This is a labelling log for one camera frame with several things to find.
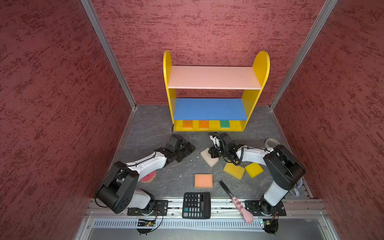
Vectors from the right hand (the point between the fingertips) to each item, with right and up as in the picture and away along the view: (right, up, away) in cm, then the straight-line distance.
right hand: (208, 154), depth 92 cm
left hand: (-10, +2, -4) cm, 11 cm away
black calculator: (-7, -21, -19) cm, 29 cm away
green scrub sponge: (+13, +19, +14) cm, 27 cm away
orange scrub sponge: (-2, +18, +15) cm, 24 cm away
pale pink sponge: (+2, -4, -4) cm, 6 cm away
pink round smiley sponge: (-34, -10, -11) cm, 37 cm away
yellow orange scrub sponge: (-14, +19, +13) cm, 27 cm away
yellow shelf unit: (+2, +39, +24) cm, 46 cm away
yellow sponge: (+16, -9, -6) cm, 19 cm away
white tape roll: (+44, +8, +8) cm, 46 cm away
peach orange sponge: (-4, -11, -13) cm, 17 cm away
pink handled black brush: (+18, -25, -21) cm, 37 cm away
